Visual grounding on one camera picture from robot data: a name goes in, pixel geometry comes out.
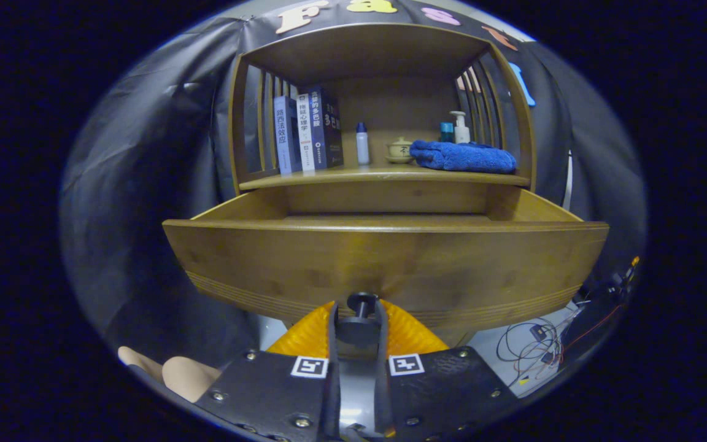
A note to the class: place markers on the wooden cabinet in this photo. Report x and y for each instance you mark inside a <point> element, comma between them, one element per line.
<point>390,104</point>

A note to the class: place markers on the light blue book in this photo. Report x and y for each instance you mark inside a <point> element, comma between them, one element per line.
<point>285,138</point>

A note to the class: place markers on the beige lidded teacup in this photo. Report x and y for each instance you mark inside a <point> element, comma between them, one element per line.
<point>399,150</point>

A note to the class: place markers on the wooden countertop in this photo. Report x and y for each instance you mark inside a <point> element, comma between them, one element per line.
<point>378,175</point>

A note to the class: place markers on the wooden drawer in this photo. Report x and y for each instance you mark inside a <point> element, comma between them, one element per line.
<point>390,264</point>

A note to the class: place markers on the white pump bottle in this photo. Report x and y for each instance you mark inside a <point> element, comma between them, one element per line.
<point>462,134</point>

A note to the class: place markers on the teal bottle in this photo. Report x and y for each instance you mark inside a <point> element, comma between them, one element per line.
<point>446,132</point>

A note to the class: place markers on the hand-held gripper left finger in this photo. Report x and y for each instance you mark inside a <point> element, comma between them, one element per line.
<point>334,380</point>

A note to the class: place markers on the white bottle with blue cap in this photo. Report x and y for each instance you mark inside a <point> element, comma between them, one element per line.
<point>363,147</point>

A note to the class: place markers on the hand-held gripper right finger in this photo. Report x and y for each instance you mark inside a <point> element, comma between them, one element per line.
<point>380,380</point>

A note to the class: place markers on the black drawer knob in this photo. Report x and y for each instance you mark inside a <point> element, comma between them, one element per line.
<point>359,328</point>

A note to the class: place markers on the white book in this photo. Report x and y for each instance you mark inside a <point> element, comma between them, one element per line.
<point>305,135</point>

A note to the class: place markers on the black equipment with orange tip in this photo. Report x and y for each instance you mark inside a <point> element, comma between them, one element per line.
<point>593,313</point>

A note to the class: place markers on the dark blue book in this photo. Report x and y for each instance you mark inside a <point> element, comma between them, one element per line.
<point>329,135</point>

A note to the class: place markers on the blue folded towel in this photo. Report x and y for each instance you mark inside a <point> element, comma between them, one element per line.
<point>464,156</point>

